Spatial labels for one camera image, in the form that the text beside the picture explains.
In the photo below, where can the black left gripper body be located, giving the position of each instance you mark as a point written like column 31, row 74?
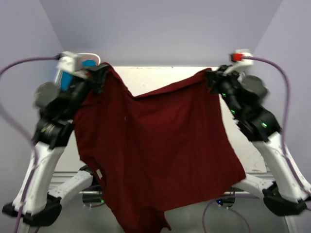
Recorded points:
column 81, row 87

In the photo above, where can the blue folded t shirt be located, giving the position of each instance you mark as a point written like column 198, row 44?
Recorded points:
column 66, row 78

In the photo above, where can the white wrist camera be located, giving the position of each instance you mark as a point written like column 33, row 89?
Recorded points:
column 239, row 58
column 71, row 63

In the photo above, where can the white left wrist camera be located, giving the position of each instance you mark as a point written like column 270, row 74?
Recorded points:
column 71, row 63

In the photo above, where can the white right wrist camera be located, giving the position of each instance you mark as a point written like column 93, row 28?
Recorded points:
column 239, row 58

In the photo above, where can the white plastic laundry basket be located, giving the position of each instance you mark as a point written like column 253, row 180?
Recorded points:
column 85, row 56

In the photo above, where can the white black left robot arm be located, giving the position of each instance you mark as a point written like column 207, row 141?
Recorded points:
column 36, row 205

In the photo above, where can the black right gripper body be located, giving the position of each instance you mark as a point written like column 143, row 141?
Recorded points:
column 225, row 85

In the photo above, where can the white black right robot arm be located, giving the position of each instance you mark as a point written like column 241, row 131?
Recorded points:
column 283, row 196

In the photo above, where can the aluminium table front rail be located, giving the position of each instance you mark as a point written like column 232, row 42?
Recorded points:
column 65, row 179

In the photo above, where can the dark red t shirt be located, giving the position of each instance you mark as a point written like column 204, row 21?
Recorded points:
column 155, row 152

